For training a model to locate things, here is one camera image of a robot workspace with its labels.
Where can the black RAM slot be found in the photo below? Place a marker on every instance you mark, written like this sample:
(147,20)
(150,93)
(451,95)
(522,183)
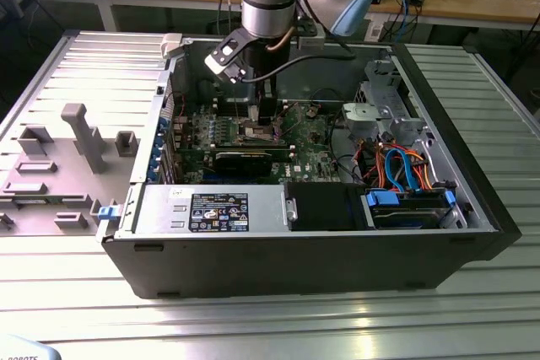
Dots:
(230,105)
(230,114)
(230,110)
(230,101)

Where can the green RAM stick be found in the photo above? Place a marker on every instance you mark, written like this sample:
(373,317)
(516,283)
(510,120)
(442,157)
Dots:
(253,149)

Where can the green motherboard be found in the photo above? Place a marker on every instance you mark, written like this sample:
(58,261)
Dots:
(304,153)

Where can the black graphics card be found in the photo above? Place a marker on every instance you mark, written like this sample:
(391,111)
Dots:
(242,164)

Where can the beige case latch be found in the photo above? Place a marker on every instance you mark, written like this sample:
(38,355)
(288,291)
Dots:
(172,46)

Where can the black plastic shroud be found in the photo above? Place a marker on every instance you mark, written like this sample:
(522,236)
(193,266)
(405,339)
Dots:
(325,208)

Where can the grey metal drive cage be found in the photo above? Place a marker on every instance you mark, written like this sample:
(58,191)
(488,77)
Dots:
(396,124)

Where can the silver power supply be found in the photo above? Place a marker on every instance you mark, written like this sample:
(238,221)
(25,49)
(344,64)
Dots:
(156,208)

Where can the black PC case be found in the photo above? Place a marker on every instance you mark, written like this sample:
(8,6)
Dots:
(295,267)

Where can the hard disk in blue carrier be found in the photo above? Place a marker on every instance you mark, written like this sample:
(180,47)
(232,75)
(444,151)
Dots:
(401,218)

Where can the blue plastic clip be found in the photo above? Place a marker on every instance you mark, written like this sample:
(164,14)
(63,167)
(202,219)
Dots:
(107,213)

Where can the grey parts rack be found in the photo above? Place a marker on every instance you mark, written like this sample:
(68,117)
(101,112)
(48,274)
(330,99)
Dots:
(67,202)

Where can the pale teach pendant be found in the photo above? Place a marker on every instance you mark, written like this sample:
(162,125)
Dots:
(21,349)

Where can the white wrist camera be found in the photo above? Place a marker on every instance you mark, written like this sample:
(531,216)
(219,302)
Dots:
(221,60)

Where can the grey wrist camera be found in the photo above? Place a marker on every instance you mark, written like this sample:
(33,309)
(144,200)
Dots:
(310,41)

